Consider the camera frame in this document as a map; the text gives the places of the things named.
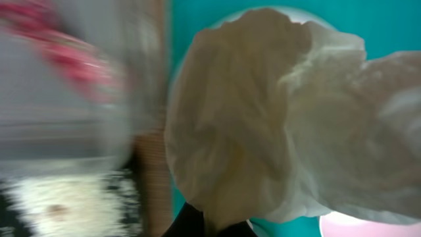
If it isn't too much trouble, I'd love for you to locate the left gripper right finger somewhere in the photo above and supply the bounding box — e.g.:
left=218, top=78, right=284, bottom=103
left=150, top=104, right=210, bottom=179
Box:
left=216, top=221, right=258, bottom=237

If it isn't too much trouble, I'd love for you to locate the large white plate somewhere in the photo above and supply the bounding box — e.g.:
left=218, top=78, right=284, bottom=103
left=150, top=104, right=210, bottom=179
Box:
left=168, top=2, right=335, bottom=84

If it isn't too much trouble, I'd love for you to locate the white bowl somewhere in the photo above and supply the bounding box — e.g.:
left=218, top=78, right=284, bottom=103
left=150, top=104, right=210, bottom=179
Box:
left=319, top=212, right=420, bottom=237

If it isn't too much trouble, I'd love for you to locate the red snack wrapper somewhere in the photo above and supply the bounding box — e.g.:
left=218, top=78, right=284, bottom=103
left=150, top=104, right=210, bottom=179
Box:
left=1, top=1, right=124, bottom=103

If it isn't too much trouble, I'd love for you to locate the white rice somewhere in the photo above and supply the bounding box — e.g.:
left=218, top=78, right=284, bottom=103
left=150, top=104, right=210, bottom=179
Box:
left=3, top=174, right=142, bottom=237

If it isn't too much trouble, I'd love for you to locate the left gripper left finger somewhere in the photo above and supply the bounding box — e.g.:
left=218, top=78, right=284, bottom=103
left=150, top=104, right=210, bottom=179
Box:
left=162, top=203, right=205, bottom=237

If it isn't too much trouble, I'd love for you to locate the white tissue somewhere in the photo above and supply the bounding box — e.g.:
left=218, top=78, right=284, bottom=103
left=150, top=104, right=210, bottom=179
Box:
left=165, top=9, right=420, bottom=230

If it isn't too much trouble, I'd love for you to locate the clear plastic bin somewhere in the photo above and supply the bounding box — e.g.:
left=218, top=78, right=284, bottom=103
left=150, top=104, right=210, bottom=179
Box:
left=1, top=0, right=167, bottom=176

